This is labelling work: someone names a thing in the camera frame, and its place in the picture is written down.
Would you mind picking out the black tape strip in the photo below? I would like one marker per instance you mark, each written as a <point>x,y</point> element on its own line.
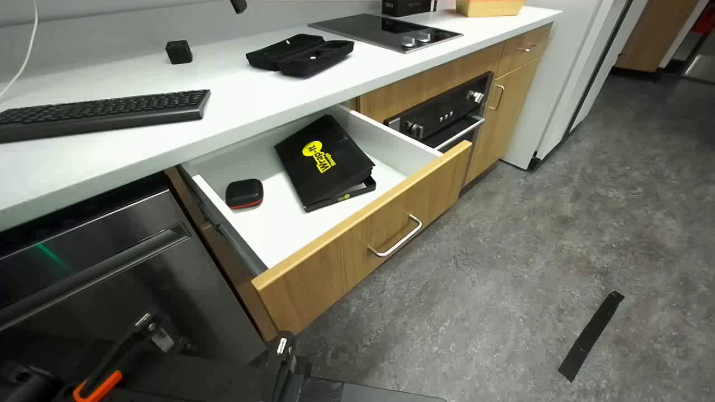
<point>591,336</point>

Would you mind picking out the black box with yellow print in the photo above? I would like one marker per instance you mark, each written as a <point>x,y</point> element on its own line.
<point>324,159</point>

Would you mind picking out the wooden drawer, white inside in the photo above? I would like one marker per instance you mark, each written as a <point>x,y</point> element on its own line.
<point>357,245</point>

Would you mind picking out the wooden cabinet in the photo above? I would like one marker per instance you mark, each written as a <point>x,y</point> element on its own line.
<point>653,33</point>

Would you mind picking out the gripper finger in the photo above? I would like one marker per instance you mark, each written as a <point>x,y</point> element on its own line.
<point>239,5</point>

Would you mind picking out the small wooden drawer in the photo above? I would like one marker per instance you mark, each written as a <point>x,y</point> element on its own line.
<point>525,47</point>

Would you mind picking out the small black and red case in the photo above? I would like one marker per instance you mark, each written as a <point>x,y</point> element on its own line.
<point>244,194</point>

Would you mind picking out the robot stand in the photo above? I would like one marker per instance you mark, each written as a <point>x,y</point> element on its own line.
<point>223,385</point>

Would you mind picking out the small black cube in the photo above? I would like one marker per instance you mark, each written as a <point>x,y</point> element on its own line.
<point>179,52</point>

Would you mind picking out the black glass cooktop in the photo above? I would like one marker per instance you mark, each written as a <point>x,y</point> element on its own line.
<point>374,29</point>

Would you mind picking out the open black zip case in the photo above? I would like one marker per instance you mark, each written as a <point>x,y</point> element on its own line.
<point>301,56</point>

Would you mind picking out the white refrigerator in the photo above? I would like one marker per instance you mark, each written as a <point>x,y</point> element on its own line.
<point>564,78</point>

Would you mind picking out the silver cooktop knob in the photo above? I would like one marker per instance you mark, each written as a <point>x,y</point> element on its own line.
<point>424,38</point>
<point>408,42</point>

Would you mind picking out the steel dishwasher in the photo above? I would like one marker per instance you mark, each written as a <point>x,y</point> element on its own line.
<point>123,268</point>

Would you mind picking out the silver oven knob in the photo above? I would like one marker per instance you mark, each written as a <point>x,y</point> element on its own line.
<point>415,130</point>
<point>476,96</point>

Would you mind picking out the black keyboard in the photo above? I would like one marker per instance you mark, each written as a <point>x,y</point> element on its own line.
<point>100,111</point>

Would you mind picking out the wooden cabinet door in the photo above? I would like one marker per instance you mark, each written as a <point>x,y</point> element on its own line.
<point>503,128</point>

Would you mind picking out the black oven door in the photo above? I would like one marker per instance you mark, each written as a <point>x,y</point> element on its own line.
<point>447,109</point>

